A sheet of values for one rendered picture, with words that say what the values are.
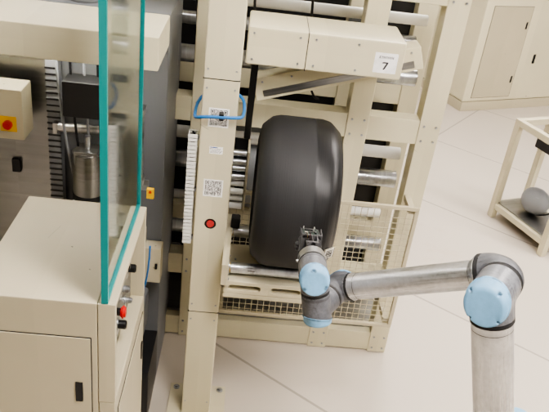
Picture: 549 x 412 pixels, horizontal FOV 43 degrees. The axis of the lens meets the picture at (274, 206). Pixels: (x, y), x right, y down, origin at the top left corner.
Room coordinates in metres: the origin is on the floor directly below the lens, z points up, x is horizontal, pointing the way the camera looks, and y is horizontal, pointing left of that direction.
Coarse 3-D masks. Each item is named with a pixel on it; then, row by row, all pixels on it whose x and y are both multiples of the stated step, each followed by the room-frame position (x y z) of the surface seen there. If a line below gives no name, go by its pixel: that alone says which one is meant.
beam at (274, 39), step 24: (264, 24) 2.66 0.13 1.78; (288, 24) 2.70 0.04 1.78; (312, 24) 2.75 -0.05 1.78; (336, 24) 2.80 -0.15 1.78; (360, 24) 2.85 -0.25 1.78; (264, 48) 2.61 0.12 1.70; (288, 48) 2.62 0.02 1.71; (312, 48) 2.62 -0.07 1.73; (336, 48) 2.63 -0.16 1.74; (360, 48) 2.64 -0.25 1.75; (384, 48) 2.64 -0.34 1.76; (336, 72) 2.63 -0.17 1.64; (360, 72) 2.64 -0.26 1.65
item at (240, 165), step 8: (240, 144) 2.88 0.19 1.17; (248, 144) 2.83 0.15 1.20; (240, 152) 2.75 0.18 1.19; (248, 152) 2.74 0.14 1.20; (240, 160) 2.75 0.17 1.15; (248, 160) 2.74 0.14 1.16; (232, 168) 2.75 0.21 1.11; (240, 168) 2.75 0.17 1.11; (232, 176) 2.74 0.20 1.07; (240, 176) 2.75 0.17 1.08; (232, 184) 2.75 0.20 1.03; (240, 184) 2.75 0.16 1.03; (232, 192) 2.74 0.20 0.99; (240, 192) 2.74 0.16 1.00; (240, 200) 2.76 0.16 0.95; (240, 208) 2.75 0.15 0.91
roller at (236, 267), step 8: (232, 264) 2.28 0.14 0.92; (240, 264) 2.29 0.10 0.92; (248, 264) 2.30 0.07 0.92; (256, 264) 2.30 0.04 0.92; (232, 272) 2.27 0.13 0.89; (240, 272) 2.27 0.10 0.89; (248, 272) 2.28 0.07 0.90; (256, 272) 2.28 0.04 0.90; (264, 272) 2.28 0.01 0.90; (272, 272) 2.28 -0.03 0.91; (280, 272) 2.29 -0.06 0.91; (288, 272) 2.29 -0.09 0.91; (296, 272) 2.29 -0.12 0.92
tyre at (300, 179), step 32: (288, 128) 2.39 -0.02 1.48; (320, 128) 2.42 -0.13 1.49; (256, 160) 2.64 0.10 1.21; (288, 160) 2.25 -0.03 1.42; (320, 160) 2.27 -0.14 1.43; (256, 192) 2.23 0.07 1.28; (288, 192) 2.18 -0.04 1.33; (320, 192) 2.19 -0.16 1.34; (256, 224) 2.18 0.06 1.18; (288, 224) 2.15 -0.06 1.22; (320, 224) 2.16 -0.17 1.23; (256, 256) 2.23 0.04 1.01; (288, 256) 2.17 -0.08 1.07
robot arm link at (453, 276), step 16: (480, 256) 1.65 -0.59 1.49; (496, 256) 1.62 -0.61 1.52; (336, 272) 1.89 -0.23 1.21; (352, 272) 1.86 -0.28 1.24; (368, 272) 1.82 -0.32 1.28; (384, 272) 1.78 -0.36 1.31; (400, 272) 1.75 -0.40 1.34; (416, 272) 1.72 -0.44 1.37; (432, 272) 1.69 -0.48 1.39; (448, 272) 1.67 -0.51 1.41; (464, 272) 1.64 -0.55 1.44; (336, 288) 1.81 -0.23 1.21; (352, 288) 1.80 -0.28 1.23; (368, 288) 1.77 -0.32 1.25; (384, 288) 1.74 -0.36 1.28; (400, 288) 1.72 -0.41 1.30; (416, 288) 1.70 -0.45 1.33; (432, 288) 1.67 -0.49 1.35; (448, 288) 1.65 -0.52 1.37; (464, 288) 1.64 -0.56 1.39
